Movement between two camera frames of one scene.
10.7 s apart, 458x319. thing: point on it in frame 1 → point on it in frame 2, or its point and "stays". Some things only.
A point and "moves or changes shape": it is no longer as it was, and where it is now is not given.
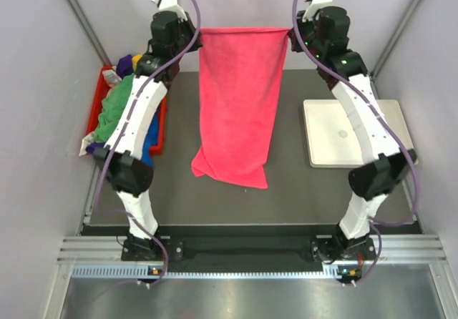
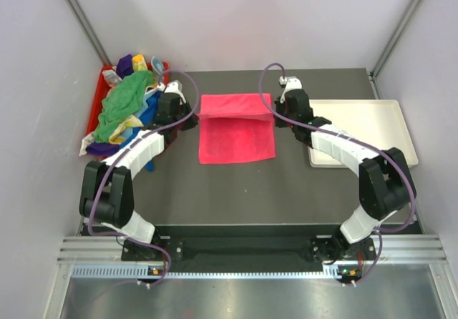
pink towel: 240,75 moves or changes shape
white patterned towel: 111,77 stays
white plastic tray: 332,140 stays
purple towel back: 124,66 stays
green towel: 111,109 stays
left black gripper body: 184,33 → 184,111
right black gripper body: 308,31 → 282,109
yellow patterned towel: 134,61 stays
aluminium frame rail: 101,257 stays
